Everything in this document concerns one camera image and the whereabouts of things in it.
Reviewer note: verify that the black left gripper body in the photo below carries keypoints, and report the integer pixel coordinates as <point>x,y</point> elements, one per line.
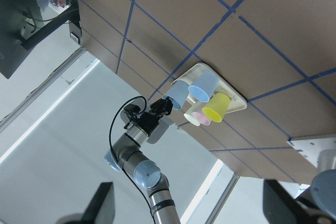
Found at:
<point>151,124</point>

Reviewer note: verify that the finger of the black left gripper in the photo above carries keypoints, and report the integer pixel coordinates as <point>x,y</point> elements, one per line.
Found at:
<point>158,107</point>
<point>166,107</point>

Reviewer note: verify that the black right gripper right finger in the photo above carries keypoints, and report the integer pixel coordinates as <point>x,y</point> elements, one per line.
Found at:
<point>280,207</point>

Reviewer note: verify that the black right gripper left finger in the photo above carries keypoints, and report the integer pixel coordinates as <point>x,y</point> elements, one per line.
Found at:
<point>101,208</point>

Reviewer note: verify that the light blue plastic cup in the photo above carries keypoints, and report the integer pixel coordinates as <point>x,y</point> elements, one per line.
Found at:
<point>177,94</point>

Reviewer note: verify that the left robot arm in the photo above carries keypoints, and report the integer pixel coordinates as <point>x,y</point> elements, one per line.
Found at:
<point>125,155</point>

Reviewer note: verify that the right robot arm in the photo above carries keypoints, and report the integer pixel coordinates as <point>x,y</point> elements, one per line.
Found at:
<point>321,203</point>

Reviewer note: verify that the white plastic cup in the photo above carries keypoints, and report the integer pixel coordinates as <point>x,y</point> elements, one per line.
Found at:
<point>188,114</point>

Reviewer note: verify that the pink plastic cup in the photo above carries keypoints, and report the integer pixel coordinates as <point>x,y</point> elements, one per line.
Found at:
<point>201,118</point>

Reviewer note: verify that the yellow plastic cup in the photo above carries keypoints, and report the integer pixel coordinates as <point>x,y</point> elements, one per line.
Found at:
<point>217,107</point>

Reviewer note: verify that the cream plastic tray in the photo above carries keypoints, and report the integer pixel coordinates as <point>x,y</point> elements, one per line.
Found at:
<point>237,102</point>

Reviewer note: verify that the black monitor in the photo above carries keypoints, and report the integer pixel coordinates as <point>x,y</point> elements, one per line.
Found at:
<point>22,28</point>

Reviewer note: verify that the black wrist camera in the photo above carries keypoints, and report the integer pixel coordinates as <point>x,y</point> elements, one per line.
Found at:
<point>130,114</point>

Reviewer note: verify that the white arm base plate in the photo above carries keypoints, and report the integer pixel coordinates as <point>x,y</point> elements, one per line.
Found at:
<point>311,146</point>

